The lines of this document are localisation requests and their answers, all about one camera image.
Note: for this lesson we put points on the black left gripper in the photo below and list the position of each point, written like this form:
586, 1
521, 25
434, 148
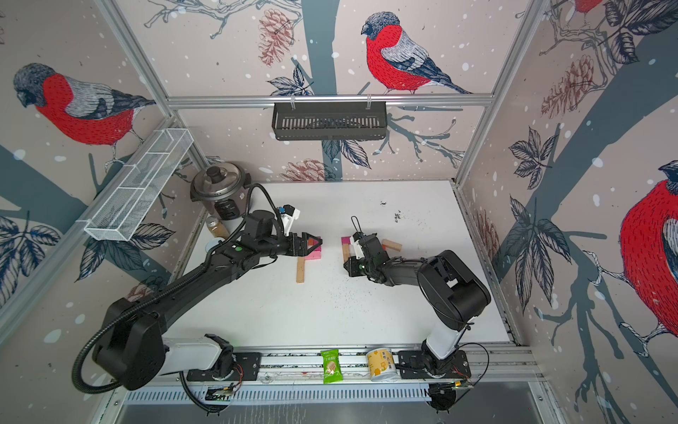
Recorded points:
304, 250

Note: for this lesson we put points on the light pink block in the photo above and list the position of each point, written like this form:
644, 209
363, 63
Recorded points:
316, 255

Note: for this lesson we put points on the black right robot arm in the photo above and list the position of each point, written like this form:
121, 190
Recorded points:
453, 291

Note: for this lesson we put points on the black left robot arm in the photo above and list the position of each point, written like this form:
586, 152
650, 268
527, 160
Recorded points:
129, 349

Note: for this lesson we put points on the glass spice jar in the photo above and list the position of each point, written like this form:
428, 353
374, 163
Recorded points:
217, 228

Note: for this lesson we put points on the silver rice cooker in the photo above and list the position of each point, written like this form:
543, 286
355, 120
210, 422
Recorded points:
222, 190

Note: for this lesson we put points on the green snack packet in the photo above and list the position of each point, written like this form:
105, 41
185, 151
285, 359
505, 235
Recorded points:
331, 368

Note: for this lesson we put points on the black hanging metal basket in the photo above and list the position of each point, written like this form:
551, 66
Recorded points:
330, 121

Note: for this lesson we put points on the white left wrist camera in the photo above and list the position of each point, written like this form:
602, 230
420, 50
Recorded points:
289, 215

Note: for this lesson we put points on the yellow cup on rail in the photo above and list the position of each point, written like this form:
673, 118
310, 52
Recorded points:
381, 365

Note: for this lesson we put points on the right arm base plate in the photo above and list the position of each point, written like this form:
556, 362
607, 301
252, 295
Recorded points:
423, 365

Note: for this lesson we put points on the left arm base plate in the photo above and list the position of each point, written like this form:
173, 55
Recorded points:
229, 367

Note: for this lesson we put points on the white wire basket shelf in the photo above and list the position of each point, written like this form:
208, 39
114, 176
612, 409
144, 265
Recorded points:
125, 209

